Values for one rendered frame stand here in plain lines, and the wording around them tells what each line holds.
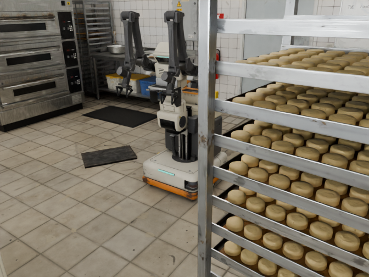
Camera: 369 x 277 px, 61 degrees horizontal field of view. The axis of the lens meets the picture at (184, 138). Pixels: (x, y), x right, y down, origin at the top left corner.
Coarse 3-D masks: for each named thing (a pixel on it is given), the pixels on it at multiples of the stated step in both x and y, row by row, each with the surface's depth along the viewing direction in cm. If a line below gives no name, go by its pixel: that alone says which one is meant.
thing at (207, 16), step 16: (208, 0) 65; (208, 16) 67; (208, 32) 68; (208, 48) 69; (208, 64) 70; (208, 80) 72; (208, 96) 73; (208, 112) 74; (208, 128) 76; (208, 144) 78; (208, 160) 80; (208, 176) 81; (208, 192) 83; (208, 208) 85; (208, 224) 87; (208, 240) 90; (208, 256) 92; (208, 272) 94
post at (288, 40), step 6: (288, 0) 98; (294, 0) 97; (288, 6) 99; (294, 6) 98; (288, 12) 99; (294, 12) 99; (288, 36) 102; (294, 36) 103; (282, 42) 103; (288, 42) 102
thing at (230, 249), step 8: (224, 248) 95; (232, 248) 93; (240, 248) 93; (232, 256) 93; (240, 256) 93; (248, 256) 90; (256, 256) 90; (248, 264) 89; (256, 264) 90; (264, 264) 87; (272, 264) 87; (264, 272) 86; (272, 272) 86; (280, 272) 84; (288, 272) 84
